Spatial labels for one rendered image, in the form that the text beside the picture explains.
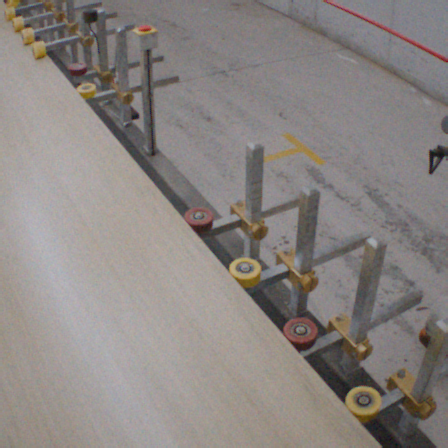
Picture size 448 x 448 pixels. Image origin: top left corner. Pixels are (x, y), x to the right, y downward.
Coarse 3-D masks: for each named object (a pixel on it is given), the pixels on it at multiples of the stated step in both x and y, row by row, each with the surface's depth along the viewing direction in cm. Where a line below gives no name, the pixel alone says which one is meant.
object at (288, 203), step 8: (280, 200) 195; (288, 200) 195; (296, 200) 195; (264, 208) 192; (272, 208) 192; (280, 208) 194; (288, 208) 195; (232, 216) 188; (264, 216) 192; (216, 224) 185; (224, 224) 185; (232, 224) 187; (240, 224) 188; (208, 232) 184; (216, 232) 185
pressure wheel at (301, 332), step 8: (296, 320) 149; (304, 320) 149; (288, 328) 147; (296, 328) 147; (304, 328) 147; (312, 328) 146; (288, 336) 145; (296, 336) 145; (304, 336) 145; (312, 336) 144; (296, 344) 144; (304, 344) 144; (312, 344) 145
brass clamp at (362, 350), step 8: (344, 312) 161; (328, 320) 159; (344, 320) 159; (328, 328) 161; (336, 328) 157; (344, 328) 157; (344, 336) 155; (344, 344) 156; (352, 344) 152; (360, 344) 152; (368, 344) 152; (352, 352) 153; (360, 352) 151; (368, 352) 153; (360, 360) 153
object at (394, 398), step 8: (416, 376) 141; (440, 376) 143; (392, 392) 138; (400, 392) 138; (384, 400) 136; (392, 400) 136; (400, 400) 137; (384, 408) 135; (392, 408) 137; (376, 416) 135
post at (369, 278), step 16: (368, 240) 136; (368, 256) 137; (384, 256) 137; (368, 272) 139; (368, 288) 141; (368, 304) 145; (352, 320) 151; (368, 320) 149; (352, 336) 153; (352, 368) 159
